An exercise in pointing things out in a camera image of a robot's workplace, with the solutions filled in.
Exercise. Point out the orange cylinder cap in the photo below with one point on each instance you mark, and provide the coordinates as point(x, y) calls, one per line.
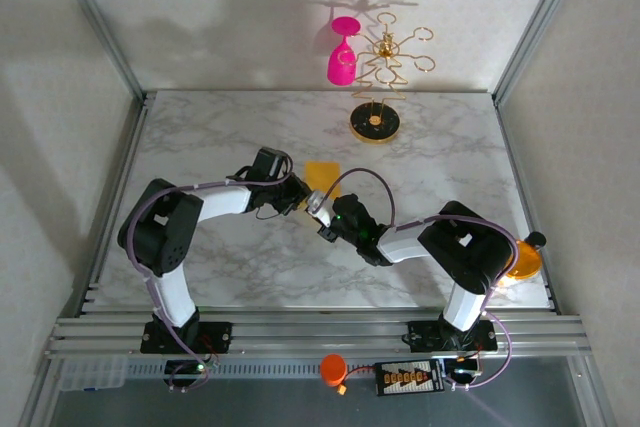
point(333, 368)

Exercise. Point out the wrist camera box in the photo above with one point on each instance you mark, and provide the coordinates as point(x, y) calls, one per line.
point(320, 207)
point(267, 162)

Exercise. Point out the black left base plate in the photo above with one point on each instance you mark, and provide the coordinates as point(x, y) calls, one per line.
point(215, 337)

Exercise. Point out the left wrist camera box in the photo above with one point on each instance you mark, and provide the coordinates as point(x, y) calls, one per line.
point(267, 162)

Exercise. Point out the aluminium corner post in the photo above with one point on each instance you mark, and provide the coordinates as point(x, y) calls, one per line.
point(100, 22)
point(540, 22)

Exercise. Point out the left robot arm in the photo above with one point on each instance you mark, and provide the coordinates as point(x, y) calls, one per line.
point(172, 297)

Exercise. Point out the black power board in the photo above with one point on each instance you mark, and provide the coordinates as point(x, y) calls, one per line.
point(410, 377)

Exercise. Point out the clear plastic organizer box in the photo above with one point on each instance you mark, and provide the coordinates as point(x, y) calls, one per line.
point(92, 373)

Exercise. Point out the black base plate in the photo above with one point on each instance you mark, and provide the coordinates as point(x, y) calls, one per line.
point(425, 337)
point(215, 337)

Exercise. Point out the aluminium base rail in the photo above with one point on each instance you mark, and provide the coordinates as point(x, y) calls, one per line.
point(320, 334)

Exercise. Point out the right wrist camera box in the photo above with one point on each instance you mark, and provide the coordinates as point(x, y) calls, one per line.
point(320, 207)

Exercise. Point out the pink wine glass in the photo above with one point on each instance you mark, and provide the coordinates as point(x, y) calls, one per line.
point(341, 69)

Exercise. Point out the black round knob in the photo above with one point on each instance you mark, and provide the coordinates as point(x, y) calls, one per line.
point(536, 239)

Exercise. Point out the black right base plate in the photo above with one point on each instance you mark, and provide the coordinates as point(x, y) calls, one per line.
point(425, 337)

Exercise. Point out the yellow paper sheet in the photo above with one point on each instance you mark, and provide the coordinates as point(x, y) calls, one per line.
point(322, 174)

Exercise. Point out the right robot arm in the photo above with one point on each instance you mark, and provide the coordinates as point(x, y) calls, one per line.
point(465, 307)

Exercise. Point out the aluminium side rail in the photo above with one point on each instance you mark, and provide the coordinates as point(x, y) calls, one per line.
point(117, 197)
point(515, 159)

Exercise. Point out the orange wine glass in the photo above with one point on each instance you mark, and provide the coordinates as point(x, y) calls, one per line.
point(527, 262)

